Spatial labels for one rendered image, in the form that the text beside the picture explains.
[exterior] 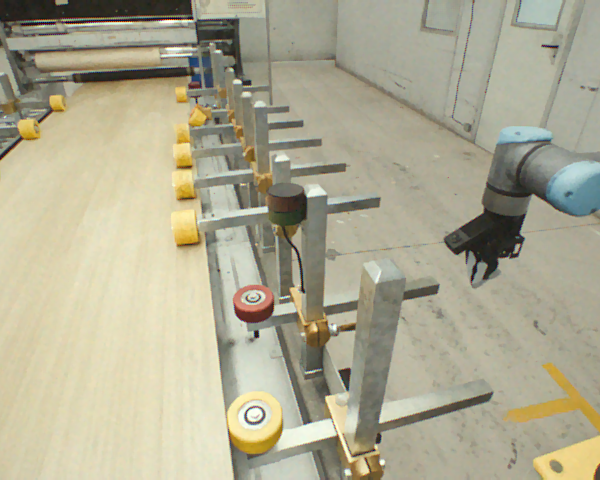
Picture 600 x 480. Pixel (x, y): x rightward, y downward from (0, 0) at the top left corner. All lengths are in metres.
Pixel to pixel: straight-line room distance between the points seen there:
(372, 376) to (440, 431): 1.23
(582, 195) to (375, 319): 0.44
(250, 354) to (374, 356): 0.61
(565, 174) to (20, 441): 0.90
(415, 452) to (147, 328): 1.17
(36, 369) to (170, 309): 0.23
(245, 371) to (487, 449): 1.04
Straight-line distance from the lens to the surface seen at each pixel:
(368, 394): 0.53
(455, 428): 1.74
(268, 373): 1.00
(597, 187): 0.76
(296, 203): 0.59
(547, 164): 0.77
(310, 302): 0.73
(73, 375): 0.74
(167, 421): 0.63
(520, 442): 1.81
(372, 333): 0.45
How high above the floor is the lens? 1.41
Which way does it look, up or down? 33 degrees down
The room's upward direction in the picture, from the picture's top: straight up
